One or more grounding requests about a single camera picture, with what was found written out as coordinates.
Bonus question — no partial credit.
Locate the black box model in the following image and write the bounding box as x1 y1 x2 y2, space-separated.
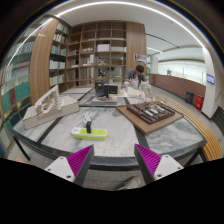
95 81 118 97

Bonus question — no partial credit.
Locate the green white power strip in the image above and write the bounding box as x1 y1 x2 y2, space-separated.
71 127 108 140

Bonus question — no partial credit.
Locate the dark brown architectural model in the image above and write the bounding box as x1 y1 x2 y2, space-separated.
127 102 175 124

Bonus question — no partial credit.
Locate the white wireframe model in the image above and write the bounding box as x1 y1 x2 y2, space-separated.
140 87 162 104

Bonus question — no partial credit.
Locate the wooden bookshelf wall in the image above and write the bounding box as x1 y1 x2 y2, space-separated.
66 20 147 88

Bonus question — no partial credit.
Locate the dark blue bin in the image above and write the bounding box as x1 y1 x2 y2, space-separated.
185 91 194 104

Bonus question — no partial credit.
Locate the wall screen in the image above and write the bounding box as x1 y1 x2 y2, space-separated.
206 74 215 84

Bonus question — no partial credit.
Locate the curved wooden bench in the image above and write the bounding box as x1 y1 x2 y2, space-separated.
159 94 223 162

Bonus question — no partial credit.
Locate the black charger plug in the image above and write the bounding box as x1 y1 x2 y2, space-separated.
86 121 92 133

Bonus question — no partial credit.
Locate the brown wooden model baseboard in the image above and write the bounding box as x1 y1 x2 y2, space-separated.
117 102 183 135

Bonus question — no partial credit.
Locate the white charger cable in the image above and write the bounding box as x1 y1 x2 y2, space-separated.
77 110 94 130

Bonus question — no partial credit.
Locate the seated person in grey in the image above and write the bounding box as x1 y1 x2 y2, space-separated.
123 65 147 88

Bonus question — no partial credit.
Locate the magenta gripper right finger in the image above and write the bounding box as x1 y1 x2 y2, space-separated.
134 144 183 184

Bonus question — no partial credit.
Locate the red bin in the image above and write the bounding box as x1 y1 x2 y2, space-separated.
195 95 204 110

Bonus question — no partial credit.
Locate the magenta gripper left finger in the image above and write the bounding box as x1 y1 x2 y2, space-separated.
46 145 94 186

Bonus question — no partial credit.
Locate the white architectural model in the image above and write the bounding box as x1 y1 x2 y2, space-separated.
23 86 79 129

